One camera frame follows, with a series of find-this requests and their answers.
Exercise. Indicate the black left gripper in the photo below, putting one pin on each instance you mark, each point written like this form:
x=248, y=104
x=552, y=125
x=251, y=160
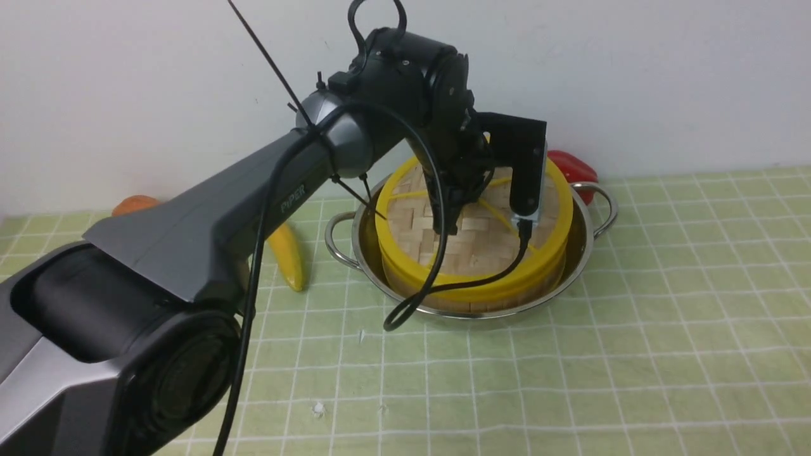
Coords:
x=465, y=163

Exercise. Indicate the woven bamboo steamer lid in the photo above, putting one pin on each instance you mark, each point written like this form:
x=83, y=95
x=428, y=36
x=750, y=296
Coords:
x=487, y=240

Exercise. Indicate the bamboo steamer basket yellow rim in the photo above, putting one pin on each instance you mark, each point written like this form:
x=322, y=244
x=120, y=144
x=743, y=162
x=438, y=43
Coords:
x=529, y=281

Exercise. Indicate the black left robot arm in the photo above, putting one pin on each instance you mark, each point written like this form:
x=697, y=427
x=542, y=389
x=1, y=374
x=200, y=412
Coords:
x=120, y=342

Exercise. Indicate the red bell pepper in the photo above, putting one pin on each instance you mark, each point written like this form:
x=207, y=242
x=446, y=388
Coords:
x=573, y=168

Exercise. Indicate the yellow banana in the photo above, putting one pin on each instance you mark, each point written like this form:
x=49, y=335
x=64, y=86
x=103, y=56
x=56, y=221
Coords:
x=285, y=248

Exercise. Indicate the green checkered tablecloth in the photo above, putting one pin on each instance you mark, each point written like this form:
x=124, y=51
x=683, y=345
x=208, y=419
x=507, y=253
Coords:
x=687, y=334

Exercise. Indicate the brown potato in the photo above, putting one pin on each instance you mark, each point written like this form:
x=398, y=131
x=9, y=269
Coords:
x=133, y=204

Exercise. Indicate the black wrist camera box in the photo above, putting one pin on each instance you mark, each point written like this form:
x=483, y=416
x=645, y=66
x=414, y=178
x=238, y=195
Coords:
x=520, y=144

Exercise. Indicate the stainless steel two-handled pot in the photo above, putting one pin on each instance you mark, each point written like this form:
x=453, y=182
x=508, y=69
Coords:
x=366, y=255

